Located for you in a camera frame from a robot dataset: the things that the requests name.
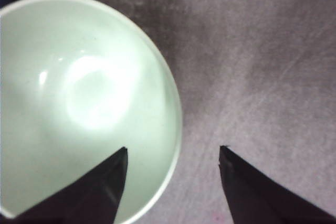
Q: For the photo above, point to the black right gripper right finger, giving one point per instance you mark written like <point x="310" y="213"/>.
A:
<point x="254" y="198"/>

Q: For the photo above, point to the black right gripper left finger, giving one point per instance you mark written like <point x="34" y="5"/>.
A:
<point x="90" y="199"/>

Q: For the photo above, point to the green ceramic bowl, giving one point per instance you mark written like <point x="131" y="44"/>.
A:
<point x="79" y="81"/>

